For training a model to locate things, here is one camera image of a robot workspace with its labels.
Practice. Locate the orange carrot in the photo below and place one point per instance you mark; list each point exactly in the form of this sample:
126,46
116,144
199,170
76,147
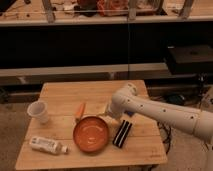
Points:
80,111

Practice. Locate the white plastic cup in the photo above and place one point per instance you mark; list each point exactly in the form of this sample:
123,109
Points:
38,110

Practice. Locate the wooden table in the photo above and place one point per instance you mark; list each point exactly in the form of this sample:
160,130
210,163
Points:
143,146

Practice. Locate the long workbench shelf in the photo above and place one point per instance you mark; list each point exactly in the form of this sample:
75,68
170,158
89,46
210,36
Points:
61,12

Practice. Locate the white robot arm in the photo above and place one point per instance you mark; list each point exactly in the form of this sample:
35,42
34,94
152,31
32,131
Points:
193,121

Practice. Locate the black box on shelf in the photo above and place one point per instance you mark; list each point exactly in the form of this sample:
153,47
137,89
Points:
197,59

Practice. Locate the black white striped eraser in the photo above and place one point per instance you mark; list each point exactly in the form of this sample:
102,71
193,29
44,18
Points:
122,134

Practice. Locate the orange ceramic bowl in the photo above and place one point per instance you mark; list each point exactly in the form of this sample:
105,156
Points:
91,134

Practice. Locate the blue sponge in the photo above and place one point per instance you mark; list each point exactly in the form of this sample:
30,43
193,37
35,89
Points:
129,113

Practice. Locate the red orange clutter on bench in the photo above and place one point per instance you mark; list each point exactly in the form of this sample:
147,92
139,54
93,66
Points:
116,7

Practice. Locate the white plastic bottle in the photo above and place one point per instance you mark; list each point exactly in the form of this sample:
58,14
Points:
47,145

